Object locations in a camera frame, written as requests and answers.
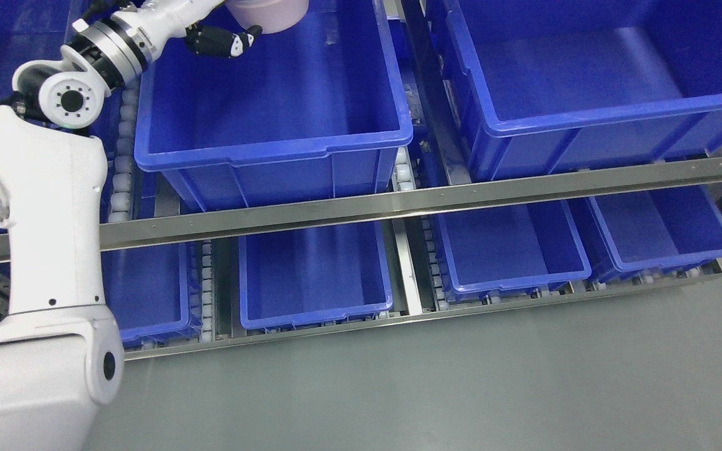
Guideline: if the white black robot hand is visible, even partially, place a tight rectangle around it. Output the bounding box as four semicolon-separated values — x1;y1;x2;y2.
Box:
137;1;263;61

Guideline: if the pink bowl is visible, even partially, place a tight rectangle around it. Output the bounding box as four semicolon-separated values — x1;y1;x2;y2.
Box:
224;0;310;34

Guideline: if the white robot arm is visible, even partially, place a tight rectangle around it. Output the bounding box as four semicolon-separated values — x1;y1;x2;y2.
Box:
0;1;218;450

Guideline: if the blue bin upper middle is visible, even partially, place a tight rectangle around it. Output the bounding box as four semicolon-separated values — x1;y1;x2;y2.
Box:
133;1;414;212

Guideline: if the blue bin lower middle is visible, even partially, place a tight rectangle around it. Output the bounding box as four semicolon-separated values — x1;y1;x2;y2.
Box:
238;222;394;331

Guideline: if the blue bin lower left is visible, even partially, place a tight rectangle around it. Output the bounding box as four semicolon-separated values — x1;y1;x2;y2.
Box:
102;242;202;348

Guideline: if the blue bin upper right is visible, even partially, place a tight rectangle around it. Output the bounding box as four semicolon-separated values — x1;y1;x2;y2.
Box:
425;1;722;182

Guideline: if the blue bin lower far right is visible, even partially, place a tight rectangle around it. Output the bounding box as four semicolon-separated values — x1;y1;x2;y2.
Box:
568;185;722;283

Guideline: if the steel shelf rail upper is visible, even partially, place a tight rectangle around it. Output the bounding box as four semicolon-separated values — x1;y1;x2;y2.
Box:
82;157;722;252

